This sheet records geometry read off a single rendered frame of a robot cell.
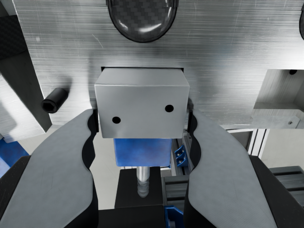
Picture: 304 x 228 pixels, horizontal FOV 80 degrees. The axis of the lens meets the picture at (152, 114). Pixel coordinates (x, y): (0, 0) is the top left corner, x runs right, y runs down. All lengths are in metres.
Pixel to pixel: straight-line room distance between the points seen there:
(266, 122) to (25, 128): 0.29
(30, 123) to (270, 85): 0.22
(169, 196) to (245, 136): 0.77
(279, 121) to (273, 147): 1.35
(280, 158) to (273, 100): 1.59
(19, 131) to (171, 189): 0.36
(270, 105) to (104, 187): 1.62
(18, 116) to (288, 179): 0.56
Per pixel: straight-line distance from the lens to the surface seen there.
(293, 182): 0.58
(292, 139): 1.68
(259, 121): 0.29
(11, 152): 0.25
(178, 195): 0.48
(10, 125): 0.23
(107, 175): 1.60
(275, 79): 0.19
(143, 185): 0.18
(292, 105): 0.20
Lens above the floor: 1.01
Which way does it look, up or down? 58 degrees down
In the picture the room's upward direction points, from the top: 177 degrees clockwise
